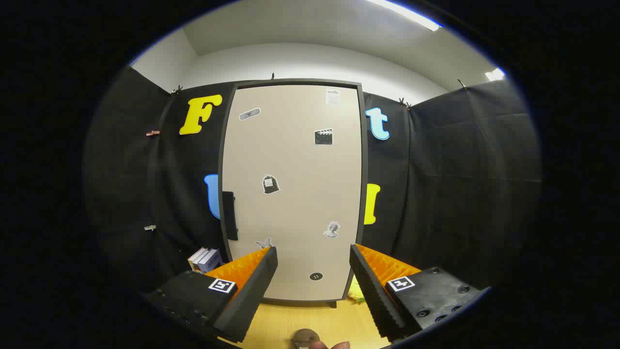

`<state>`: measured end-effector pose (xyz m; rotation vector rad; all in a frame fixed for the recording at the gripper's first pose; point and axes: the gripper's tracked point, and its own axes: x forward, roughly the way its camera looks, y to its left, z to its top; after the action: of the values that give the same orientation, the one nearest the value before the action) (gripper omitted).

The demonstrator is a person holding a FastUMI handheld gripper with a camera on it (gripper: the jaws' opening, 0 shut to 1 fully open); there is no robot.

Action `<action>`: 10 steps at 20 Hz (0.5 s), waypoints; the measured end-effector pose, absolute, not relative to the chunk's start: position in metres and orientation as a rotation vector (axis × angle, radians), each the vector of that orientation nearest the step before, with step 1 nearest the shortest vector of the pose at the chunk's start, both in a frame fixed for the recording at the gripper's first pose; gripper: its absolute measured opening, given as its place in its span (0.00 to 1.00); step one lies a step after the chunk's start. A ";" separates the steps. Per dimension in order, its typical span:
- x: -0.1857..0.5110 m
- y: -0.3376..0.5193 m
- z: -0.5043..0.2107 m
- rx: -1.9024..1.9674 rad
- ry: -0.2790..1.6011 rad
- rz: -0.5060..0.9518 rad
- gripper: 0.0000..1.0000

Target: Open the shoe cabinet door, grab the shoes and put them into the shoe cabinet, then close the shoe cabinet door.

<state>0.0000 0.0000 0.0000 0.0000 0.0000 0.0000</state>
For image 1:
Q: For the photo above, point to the black backdrop cloth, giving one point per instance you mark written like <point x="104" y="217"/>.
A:
<point x="460" y="169"/>

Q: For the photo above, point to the blue book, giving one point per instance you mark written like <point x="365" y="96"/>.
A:
<point x="213" y="261"/>

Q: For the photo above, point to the grey shoe cabinet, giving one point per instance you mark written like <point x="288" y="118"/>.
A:
<point x="300" y="82"/>

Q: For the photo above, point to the long ceiling light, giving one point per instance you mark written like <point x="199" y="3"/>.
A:
<point x="411" y="15"/>

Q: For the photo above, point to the beige shoe cabinet door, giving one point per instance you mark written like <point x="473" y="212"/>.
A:
<point x="290" y="160"/>

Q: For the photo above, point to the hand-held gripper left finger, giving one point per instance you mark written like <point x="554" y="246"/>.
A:
<point x="252" y="295"/>

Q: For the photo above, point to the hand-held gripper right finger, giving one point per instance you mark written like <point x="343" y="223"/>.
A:
<point x="375" y="295"/>

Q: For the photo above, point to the yellow round cloth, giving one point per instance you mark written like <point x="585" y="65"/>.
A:
<point x="356" y="291"/>

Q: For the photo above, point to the white book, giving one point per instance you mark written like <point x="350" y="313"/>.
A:
<point x="195" y="257"/>

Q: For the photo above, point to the small ceiling light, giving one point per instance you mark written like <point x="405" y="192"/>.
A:
<point x="495" y="74"/>

